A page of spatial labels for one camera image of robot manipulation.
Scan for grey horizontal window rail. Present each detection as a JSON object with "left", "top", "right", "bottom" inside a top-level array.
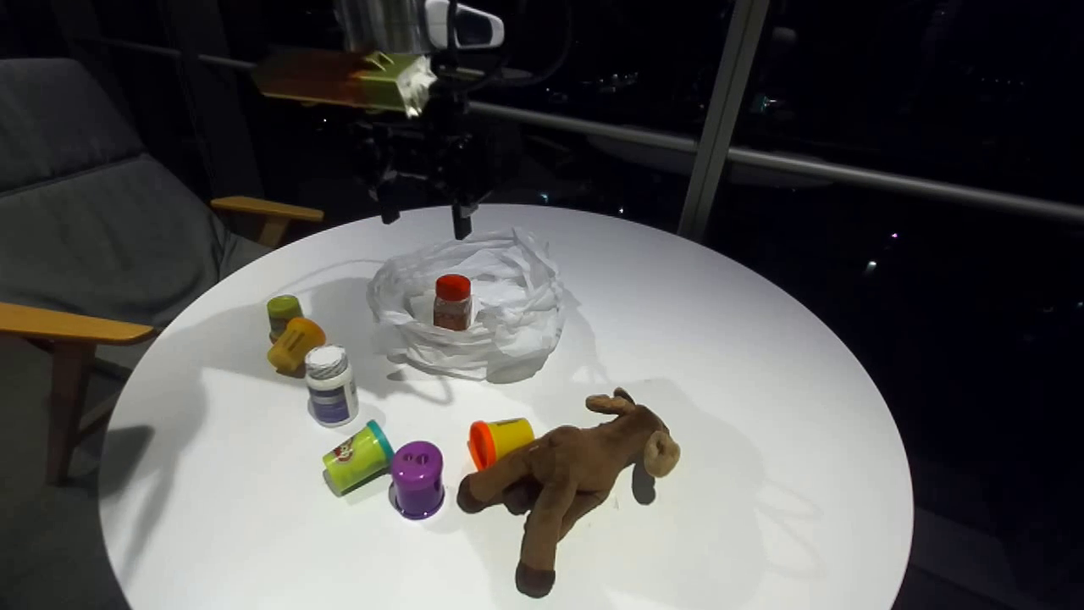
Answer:
[{"left": 466, "top": 100, "right": 1084, "bottom": 224}]

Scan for brown jar with red cap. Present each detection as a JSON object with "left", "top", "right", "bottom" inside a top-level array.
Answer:
[{"left": 429, "top": 271, "right": 475, "bottom": 334}]

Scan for green Play-Doh can teal lid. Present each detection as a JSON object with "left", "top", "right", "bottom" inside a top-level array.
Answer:
[{"left": 318, "top": 417, "right": 396, "bottom": 500}]

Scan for purple plastic container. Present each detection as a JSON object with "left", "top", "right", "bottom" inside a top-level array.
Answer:
[{"left": 386, "top": 437, "right": 448, "bottom": 524}]

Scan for grey window frame post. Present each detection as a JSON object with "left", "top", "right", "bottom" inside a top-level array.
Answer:
[{"left": 675, "top": 0, "right": 771, "bottom": 241}]

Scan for yellow tub with orange lid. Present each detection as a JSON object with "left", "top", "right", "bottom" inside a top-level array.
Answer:
[{"left": 466, "top": 414, "right": 534, "bottom": 476}]

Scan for grey play-doh cup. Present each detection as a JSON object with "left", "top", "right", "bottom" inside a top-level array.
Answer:
[{"left": 302, "top": 342, "right": 363, "bottom": 426}]

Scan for yellow plastic cup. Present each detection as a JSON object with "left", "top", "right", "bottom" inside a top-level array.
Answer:
[{"left": 269, "top": 317, "right": 327, "bottom": 380}]

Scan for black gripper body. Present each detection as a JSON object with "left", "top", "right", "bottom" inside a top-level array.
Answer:
[{"left": 360, "top": 104, "right": 490, "bottom": 213}]

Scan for grey armchair with wooden arms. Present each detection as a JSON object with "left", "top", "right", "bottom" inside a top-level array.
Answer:
[{"left": 0, "top": 56, "right": 327, "bottom": 487}]

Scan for wrist camera on wooden board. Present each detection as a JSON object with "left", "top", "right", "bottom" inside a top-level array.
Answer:
[{"left": 251, "top": 47, "right": 442, "bottom": 120}]

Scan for small tub with green lid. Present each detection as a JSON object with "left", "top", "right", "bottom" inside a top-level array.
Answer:
[{"left": 265, "top": 292, "right": 304, "bottom": 339}]

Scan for brown plush donkey toy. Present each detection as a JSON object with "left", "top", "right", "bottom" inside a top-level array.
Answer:
[{"left": 454, "top": 388, "right": 684, "bottom": 605}]

